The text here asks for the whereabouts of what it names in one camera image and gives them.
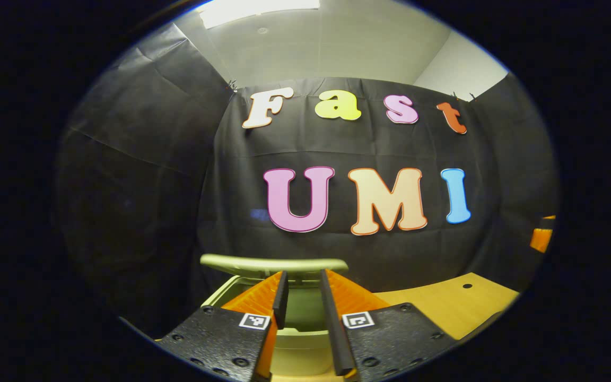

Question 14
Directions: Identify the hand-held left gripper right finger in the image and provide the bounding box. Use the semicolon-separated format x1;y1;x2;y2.
319;268;461;382

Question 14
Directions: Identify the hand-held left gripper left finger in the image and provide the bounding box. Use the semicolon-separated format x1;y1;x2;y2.
156;271;289;382

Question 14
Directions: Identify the light green desktop garbage bin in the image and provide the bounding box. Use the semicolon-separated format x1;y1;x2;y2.
200;254;350;378

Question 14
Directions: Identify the wooden desktop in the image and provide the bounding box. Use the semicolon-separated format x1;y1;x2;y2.
271;272;521;382

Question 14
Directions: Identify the black backdrop cloth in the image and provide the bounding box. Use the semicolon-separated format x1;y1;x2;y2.
54;24;560;340

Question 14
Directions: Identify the ceiling light panel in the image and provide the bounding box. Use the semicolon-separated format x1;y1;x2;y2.
199;0;321;30

